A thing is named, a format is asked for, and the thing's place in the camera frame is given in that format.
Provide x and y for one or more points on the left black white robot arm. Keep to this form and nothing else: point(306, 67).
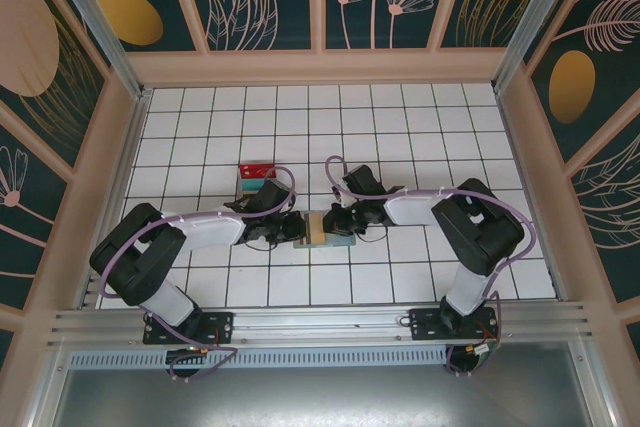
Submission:
point(205, 232)

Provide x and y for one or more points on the aluminium frame post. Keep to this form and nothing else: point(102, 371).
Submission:
point(540, 12)
point(100, 27)

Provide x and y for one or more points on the aluminium table edge rail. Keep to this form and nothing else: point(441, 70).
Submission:
point(129, 147)
point(516, 147)

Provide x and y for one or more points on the red card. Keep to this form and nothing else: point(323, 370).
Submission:
point(255, 170)

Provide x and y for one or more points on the teal card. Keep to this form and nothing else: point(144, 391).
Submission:
point(252, 183)

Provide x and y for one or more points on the green card holder wallet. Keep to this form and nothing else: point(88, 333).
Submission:
point(340, 243)

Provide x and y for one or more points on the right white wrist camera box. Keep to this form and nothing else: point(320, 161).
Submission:
point(344, 194)

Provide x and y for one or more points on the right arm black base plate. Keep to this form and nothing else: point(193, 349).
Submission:
point(425, 327)

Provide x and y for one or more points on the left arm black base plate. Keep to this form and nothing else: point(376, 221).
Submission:
point(220, 327)

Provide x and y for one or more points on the aluminium mounting rail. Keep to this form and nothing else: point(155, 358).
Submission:
point(320, 322)

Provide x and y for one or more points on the grey metal sheet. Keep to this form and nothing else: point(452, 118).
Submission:
point(320, 397)

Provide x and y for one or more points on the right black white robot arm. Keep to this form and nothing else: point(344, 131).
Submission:
point(410, 209)

